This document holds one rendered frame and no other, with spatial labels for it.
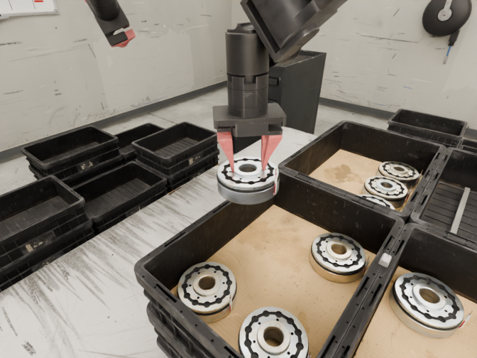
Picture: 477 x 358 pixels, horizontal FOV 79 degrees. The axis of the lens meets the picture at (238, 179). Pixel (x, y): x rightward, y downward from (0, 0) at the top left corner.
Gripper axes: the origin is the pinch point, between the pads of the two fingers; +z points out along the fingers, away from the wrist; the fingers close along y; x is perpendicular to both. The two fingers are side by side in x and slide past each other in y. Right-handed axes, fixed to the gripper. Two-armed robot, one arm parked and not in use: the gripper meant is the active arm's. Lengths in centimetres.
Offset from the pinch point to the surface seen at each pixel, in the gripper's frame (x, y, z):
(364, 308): 18.5, -13.6, 12.9
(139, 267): 8.6, 18.0, 11.9
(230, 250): -3.1, 3.4, 21.9
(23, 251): -40, 76, 52
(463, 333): 18.0, -32.4, 23.1
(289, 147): -73, -28, 33
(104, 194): -91, 65, 63
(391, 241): 7.0, -23.8, 12.6
